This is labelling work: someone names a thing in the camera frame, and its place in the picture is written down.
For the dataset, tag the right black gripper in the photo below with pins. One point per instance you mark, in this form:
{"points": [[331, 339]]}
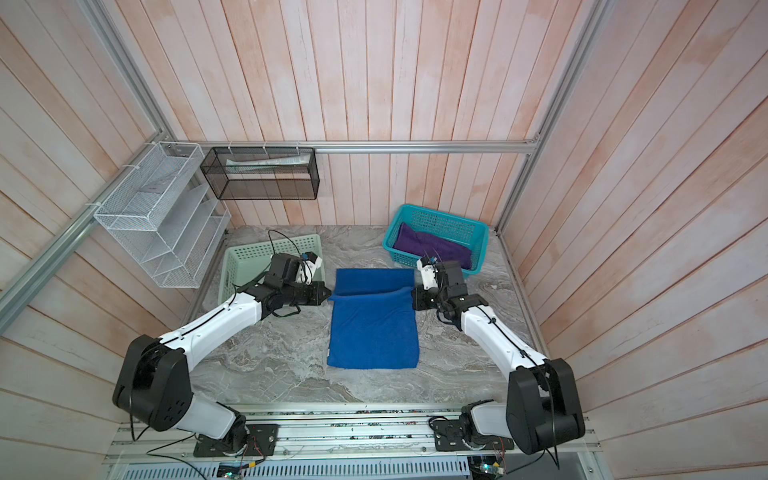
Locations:
{"points": [[419, 293]]}

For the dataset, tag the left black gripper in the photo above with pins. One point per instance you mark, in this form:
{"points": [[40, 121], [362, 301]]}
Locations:
{"points": [[316, 299]]}

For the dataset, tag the purple towel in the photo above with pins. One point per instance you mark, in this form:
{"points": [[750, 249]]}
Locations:
{"points": [[426, 244]]}

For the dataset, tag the blue towel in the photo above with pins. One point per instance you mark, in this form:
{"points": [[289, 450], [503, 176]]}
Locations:
{"points": [[373, 324]]}

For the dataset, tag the teal plastic basket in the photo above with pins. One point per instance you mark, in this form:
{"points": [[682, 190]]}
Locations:
{"points": [[470, 234]]}

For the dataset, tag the light green plastic basket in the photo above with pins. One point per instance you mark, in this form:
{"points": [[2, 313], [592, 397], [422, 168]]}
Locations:
{"points": [[243, 262]]}

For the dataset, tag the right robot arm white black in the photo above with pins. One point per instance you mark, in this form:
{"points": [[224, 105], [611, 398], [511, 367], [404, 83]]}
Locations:
{"points": [[542, 409]]}

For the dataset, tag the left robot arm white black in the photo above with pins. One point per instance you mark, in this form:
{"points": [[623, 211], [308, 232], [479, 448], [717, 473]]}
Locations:
{"points": [[154, 383]]}

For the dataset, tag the green circuit board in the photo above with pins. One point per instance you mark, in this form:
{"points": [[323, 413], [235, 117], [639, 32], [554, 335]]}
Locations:
{"points": [[485, 471]]}

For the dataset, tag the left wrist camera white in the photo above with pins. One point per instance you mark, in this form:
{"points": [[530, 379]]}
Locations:
{"points": [[309, 264]]}

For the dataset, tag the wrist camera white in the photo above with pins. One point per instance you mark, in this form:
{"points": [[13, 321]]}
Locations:
{"points": [[309, 264], [427, 269]]}

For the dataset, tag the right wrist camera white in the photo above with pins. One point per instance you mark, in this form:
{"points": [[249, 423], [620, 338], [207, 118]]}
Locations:
{"points": [[427, 269]]}

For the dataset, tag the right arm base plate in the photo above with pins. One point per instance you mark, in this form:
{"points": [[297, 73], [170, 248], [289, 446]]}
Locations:
{"points": [[456, 435]]}

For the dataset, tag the aluminium mounting rail front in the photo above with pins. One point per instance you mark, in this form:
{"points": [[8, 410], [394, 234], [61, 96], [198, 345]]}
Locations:
{"points": [[331, 431]]}

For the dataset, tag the black mesh wall basket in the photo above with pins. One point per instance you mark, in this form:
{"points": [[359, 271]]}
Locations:
{"points": [[262, 173]]}

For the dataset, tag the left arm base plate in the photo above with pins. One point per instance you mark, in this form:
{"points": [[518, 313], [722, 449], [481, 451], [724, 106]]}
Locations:
{"points": [[246, 439]]}

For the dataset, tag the aluminium frame bar back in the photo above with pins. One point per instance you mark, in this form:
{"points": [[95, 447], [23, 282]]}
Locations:
{"points": [[389, 146]]}

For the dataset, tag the aluminium frame bar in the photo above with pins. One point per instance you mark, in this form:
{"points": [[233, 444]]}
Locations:
{"points": [[33, 278], [389, 146]]}

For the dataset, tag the white vented cable duct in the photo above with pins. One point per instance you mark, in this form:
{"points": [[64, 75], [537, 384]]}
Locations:
{"points": [[450, 467]]}

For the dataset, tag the white wire mesh shelf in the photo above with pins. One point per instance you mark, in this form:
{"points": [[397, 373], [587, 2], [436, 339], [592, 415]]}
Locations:
{"points": [[169, 225]]}

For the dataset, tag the aluminium frame bar left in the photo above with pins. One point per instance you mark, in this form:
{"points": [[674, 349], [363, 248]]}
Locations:
{"points": [[33, 278]]}

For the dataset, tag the aluminium frame post right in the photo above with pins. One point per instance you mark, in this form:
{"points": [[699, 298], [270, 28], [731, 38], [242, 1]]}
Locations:
{"points": [[567, 44]]}

